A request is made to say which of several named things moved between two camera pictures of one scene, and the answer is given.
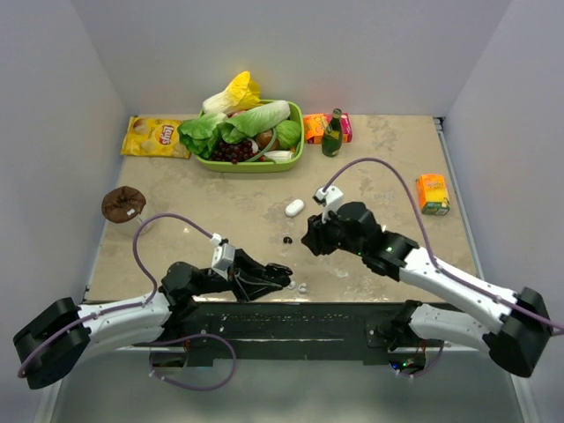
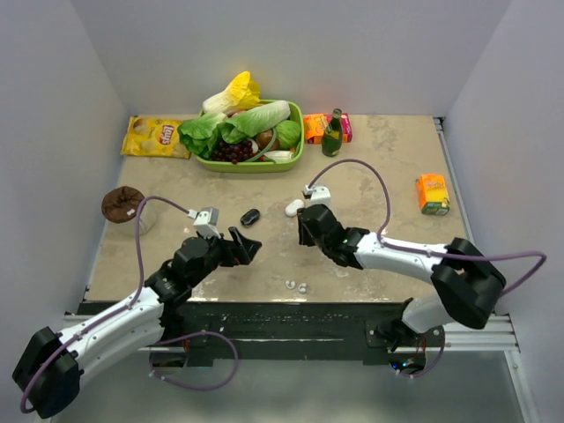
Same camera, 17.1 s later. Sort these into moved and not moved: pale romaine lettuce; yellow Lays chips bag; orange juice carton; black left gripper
Moved: black left gripper
Not moved: orange juice carton; pale romaine lettuce; yellow Lays chips bag
